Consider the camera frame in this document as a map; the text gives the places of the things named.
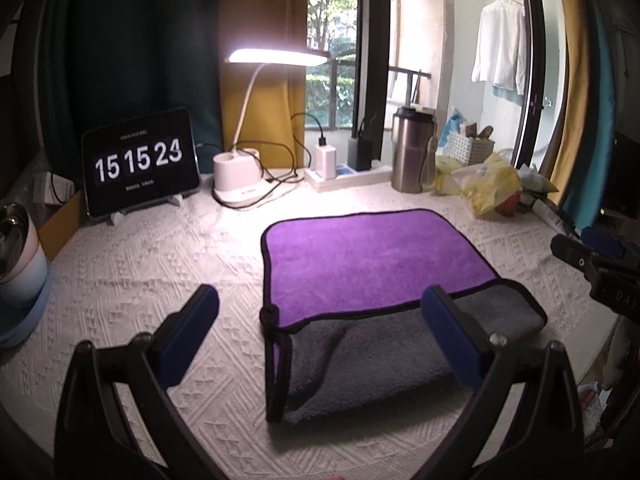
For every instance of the dark green curtain left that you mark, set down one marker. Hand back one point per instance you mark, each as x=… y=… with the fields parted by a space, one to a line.
x=101 y=62

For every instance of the white textured tablecloth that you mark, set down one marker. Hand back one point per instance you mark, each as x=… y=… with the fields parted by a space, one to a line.
x=112 y=282

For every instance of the yellow curtain right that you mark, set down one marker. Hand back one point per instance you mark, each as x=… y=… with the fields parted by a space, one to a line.
x=577 y=94

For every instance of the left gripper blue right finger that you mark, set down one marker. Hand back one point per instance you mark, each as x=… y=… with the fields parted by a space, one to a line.
x=459 y=337

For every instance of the purple and grey towel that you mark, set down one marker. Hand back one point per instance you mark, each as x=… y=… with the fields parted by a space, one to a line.
x=341 y=313

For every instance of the white round humidifier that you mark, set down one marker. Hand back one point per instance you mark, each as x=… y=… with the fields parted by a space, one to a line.
x=26 y=276

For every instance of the white hanging shirt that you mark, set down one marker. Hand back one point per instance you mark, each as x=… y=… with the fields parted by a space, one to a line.
x=500 y=55

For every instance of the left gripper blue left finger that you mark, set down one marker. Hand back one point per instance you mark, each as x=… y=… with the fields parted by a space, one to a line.
x=183 y=332

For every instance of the yellow curtain left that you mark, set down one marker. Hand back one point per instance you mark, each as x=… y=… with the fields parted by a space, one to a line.
x=262 y=23

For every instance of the black charger block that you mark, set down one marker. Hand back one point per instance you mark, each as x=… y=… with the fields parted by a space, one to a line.
x=359 y=153

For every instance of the teal curtain right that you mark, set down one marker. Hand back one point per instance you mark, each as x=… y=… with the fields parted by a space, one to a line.
x=601 y=146

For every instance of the cardboard box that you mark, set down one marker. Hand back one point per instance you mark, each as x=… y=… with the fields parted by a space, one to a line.
x=62 y=226

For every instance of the tablet showing clock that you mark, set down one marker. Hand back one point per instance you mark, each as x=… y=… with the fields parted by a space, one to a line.
x=139 y=161

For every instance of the white desk lamp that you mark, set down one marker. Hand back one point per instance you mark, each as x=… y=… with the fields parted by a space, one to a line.
x=262 y=88

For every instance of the yellow curtain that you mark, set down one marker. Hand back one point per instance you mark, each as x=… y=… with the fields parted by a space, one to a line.
x=577 y=94
x=262 y=23

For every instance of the white tube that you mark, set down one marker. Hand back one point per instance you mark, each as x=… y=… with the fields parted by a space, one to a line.
x=547 y=215

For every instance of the steel travel mug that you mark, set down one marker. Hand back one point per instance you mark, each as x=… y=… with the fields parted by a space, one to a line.
x=414 y=137

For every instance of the white charger plug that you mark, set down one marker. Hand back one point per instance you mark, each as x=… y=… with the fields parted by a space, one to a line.
x=325 y=157

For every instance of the white power strip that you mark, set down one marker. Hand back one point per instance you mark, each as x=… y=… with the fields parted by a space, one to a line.
x=347 y=177

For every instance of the white plastic basket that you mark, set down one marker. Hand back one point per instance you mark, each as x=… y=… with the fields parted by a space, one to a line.
x=468 y=151

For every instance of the yellow plastic bag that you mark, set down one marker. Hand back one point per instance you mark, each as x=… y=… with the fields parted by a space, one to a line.
x=492 y=187

